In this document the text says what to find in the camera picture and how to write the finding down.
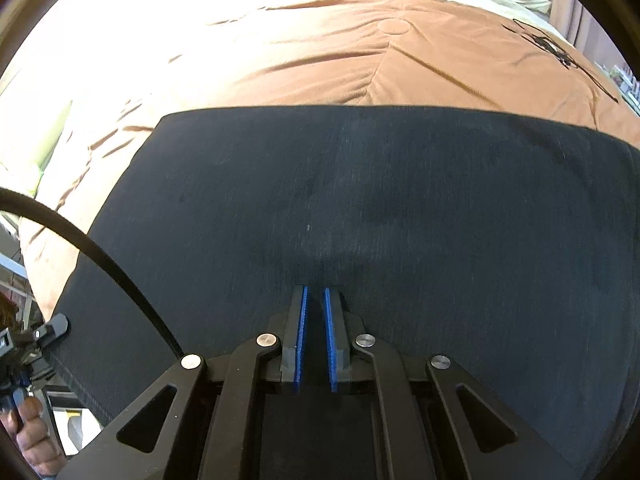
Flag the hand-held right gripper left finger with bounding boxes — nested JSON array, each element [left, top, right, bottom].
[[57, 284, 311, 480]]

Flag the person's left hand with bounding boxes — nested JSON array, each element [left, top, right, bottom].
[[0, 396, 68, 477]]

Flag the orange blanket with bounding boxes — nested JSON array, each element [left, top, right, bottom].
[[20, 0, 640, 321]]

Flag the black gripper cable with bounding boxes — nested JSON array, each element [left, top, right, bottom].
[[0, 187, 187, 356]]

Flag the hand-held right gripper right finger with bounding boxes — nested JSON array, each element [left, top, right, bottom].
[[322, 286, 581, 480]]

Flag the black pants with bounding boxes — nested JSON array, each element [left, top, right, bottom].
[[50, 104, 640, 480]]

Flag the pink curtain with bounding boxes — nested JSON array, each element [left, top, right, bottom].
[[550, 0, 606, 56]]

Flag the thin black cable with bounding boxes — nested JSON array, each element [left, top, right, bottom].
[[512, 17, 621, 106]]

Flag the white wire rack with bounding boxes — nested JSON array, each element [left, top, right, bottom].
[[597, 57, 640, 111]]

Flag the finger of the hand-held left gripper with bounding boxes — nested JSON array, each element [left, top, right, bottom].
[[32, 313, 71, 350]]

